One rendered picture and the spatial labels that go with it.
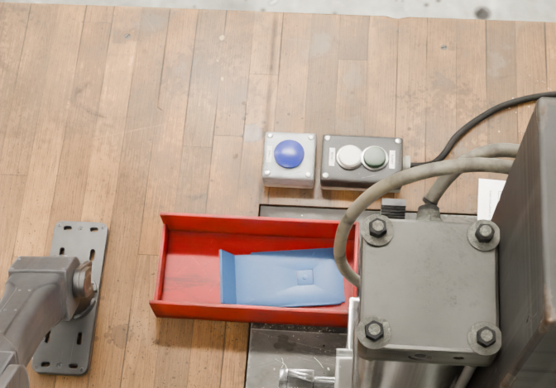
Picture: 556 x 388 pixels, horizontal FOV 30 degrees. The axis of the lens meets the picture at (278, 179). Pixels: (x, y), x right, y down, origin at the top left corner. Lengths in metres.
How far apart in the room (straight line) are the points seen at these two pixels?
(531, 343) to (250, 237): 0.80
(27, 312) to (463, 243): 0.55
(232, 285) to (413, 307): 0.65
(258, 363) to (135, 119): 0.38
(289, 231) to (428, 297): 0.65
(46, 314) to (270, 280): 0.31
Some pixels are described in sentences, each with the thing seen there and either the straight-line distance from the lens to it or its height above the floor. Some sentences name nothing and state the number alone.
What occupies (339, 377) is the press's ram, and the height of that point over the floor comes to 1.18.
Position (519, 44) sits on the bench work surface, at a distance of 1.49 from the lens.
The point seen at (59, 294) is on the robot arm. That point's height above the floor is 1.06.
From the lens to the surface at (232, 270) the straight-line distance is 1.32.
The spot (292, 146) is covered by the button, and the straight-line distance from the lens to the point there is 1.35.
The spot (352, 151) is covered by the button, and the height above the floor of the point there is 0.94.
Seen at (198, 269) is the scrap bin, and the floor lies 0.91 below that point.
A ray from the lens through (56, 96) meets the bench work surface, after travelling 1.48.
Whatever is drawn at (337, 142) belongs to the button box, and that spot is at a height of 0.93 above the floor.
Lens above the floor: 2.16
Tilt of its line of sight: 66 degrees down
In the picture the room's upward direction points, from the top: 6 degrees counter-clockwise
